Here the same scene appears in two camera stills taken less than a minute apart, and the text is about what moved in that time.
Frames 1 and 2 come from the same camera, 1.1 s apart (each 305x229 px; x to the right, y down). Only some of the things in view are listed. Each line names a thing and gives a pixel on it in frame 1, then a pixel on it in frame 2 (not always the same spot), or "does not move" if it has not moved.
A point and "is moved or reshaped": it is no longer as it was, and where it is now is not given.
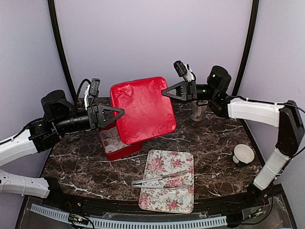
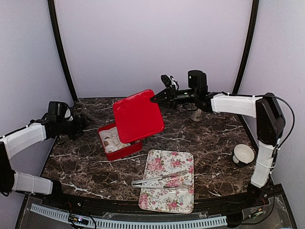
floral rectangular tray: x=177 y=169 does not move
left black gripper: x=101 y=122 to x=80 y=126
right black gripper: x=185 y=90 to x=172 y=98
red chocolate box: x=114 y=146 does not move
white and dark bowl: x=243 y=154 does not move
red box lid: x=148 y=111 is moved or reshaped
